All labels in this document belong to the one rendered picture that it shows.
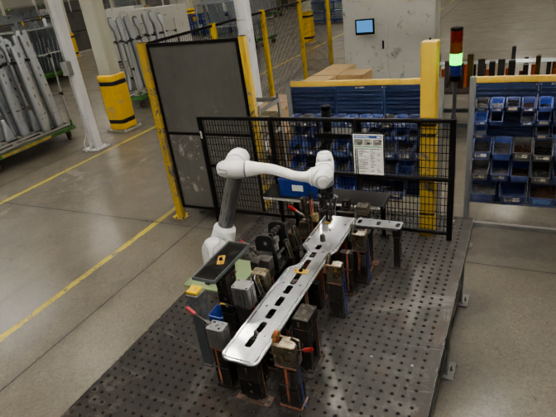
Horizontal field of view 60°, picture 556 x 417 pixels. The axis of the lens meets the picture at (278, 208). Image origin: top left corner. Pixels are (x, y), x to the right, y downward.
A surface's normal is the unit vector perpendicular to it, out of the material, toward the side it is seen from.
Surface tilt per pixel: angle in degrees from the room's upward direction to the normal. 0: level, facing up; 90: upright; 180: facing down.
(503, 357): 0
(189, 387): 0
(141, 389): 0
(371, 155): 90
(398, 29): 90
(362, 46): 90
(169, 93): 90
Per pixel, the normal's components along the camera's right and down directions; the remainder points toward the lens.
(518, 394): -0.12, -0.89
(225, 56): -0.44, 0.44
